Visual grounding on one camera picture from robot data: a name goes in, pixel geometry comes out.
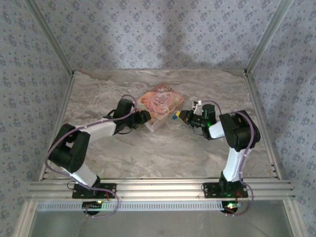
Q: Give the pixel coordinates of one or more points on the key with blue head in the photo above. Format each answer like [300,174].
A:
[175,118]

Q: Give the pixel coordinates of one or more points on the pink snack bag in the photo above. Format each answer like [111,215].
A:
[160,103]

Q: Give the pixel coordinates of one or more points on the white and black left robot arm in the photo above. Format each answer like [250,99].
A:
[69,153]

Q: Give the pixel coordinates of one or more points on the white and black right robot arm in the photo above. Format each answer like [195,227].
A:
[240,133]

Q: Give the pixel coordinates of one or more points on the right controller board with LED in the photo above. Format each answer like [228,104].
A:
[230,206]

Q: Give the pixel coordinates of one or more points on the controller board with led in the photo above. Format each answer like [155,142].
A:
[230,206]
[93,205]

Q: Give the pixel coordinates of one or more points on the left controller board with LED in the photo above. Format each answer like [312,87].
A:
[93,205]

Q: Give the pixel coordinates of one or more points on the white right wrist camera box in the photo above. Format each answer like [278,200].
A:
[197,104]

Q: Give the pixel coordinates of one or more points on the aluminium side frame rail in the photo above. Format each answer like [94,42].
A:
[263,123]
[59,118]

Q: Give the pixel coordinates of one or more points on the aluminium front mounting rail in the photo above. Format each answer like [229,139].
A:
[160,188]

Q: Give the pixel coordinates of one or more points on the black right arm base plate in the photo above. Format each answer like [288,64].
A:
[212,191]

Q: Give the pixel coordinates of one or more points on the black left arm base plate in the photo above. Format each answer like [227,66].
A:
[108,191]

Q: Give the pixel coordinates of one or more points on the aluminium corner frame post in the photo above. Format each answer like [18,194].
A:
[50,39]
[267,37]

